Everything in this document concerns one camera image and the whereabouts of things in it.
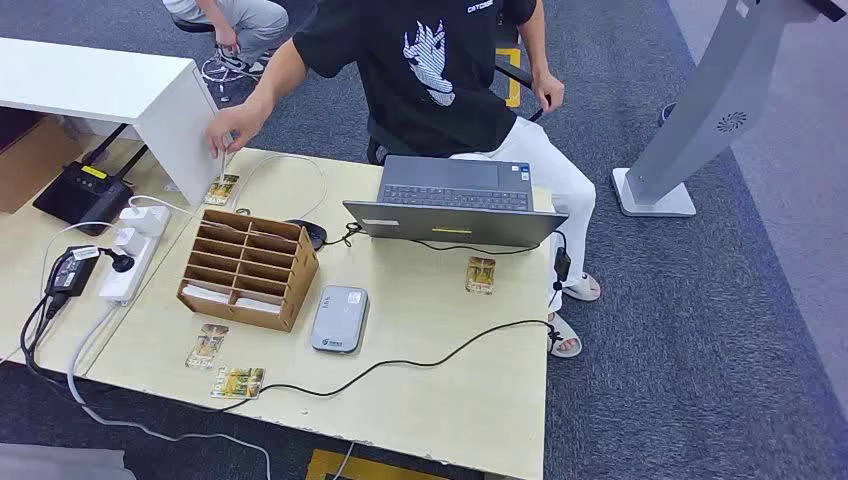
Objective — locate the person's right hand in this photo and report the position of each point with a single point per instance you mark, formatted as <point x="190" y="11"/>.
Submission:
<point x="235" y="126"/>

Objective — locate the person's left hand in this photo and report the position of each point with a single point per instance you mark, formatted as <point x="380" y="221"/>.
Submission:
<point x="547" y="91"/>

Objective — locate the white ID card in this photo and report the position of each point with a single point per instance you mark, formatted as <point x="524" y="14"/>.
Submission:
<point x="222" y="164"/>

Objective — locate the person's right forearm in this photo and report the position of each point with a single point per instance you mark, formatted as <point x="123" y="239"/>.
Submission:
<point x="275" y="86"/>

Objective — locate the person's left forearm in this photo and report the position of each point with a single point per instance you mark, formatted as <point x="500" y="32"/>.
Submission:
<point x="533" y="53"/>

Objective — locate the gold printed room key card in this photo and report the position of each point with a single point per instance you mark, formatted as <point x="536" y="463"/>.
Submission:
<point x="237" y="383"/>
<point x="221" y="191"/>
<point x="480" y="275"/>
<point x="206" y="346"/>

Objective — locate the person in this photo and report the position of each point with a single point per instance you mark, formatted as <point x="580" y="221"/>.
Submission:
<point x="411" y="99"/>
<point x="258" y="23"/>

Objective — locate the wooden card organiser box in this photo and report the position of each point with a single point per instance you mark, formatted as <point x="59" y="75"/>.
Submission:
<point x="298" y="278"/>

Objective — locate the white card stack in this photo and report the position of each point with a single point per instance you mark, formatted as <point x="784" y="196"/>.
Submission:
<point x="258" y="306"/>
<point x="205" y="295"/>

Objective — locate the grey card reader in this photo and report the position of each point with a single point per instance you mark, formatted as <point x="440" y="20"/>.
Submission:
<point x="338" y="321"/>

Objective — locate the yellow floor tape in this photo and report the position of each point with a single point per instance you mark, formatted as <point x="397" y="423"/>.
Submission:
<point x="358" y="467"/>
<point x="511" y="99"/>

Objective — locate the black stool chrome base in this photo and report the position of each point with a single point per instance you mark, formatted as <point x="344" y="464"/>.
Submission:
<point x="192" y="26"/>

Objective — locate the grey laptop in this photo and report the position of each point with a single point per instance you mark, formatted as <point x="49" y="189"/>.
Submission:
<point x="457" y="175"/>

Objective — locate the white charger plug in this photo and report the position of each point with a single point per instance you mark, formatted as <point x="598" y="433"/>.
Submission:
<point x="129" y="240"/>
<point x="146" y="218"/>

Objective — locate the black computer mouse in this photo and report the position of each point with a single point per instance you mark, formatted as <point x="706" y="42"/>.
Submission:
<point x="314" y="233"/>

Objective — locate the white desk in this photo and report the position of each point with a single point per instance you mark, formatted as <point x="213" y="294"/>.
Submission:
<point x="86" y="83"/>

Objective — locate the grey kiosk stand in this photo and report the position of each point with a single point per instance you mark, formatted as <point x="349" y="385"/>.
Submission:
<point x="702" y="106"/>

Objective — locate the black router with antennas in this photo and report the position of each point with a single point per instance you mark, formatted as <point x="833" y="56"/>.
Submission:
<point x="79" y="195"/>

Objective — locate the black power plug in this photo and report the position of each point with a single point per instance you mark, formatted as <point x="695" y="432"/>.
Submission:
<point x="121" y="262"/>

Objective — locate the white power strip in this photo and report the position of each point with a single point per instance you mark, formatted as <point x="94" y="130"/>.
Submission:
<point x="126" y="281"/>

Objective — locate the white sandal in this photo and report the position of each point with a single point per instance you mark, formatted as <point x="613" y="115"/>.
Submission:
<point x="586" y="286"/>
<point x="563" y="323"/>

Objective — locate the black laptop power adapter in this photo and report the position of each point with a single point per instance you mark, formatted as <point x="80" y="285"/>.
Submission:
<point x="69" y="275"/>

